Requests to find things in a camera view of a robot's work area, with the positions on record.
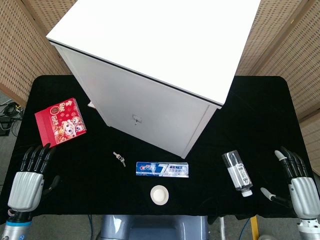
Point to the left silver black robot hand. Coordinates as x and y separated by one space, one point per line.
25 190

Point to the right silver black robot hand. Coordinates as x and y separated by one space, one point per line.
303 195

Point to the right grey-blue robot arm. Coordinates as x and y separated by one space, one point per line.
310 228

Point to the clear adhesive metal hook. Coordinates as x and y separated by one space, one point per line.
136 118

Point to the white cabinet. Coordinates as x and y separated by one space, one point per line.
155 50

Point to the clear plastic bottle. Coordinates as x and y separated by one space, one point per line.
237 172

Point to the black tablecloth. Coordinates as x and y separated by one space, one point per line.
100 187

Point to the red spiral desk calendar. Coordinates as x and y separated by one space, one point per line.
62 122

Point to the white metal table leg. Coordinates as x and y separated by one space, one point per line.
221 228

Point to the small patterned packet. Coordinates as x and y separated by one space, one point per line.
91 105

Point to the grey-blue robot torso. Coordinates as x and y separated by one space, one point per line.
150 227

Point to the blue Crest toothpaste box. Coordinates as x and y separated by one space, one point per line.
162 169

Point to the perforated wooden folding screen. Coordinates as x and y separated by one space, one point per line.
22 50
287 45

